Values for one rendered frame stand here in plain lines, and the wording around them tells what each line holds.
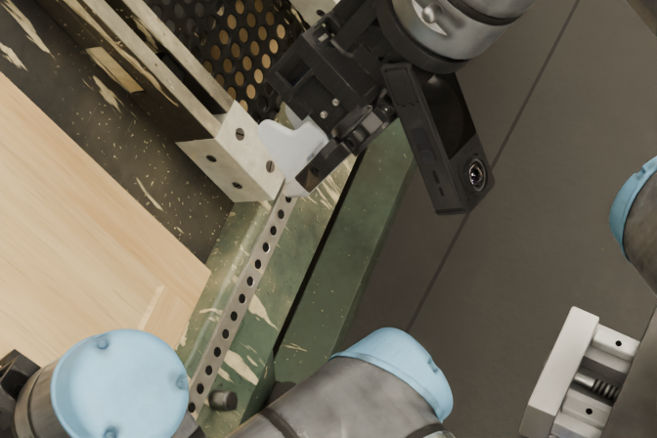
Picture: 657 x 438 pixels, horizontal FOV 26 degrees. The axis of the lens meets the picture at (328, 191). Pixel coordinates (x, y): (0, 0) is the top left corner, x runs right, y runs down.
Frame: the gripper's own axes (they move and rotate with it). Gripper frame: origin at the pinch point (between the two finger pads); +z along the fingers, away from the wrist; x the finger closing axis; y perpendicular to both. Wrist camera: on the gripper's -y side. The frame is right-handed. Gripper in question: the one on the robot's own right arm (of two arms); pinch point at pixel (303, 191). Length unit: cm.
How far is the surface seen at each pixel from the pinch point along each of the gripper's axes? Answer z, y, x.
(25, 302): 58, 13, -12
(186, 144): 56, 15, -42
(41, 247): 56, 16, -17
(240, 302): 62, -4, -37
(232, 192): 60, 7, -46
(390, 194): 110, -9, -117
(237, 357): 66, -8, -33
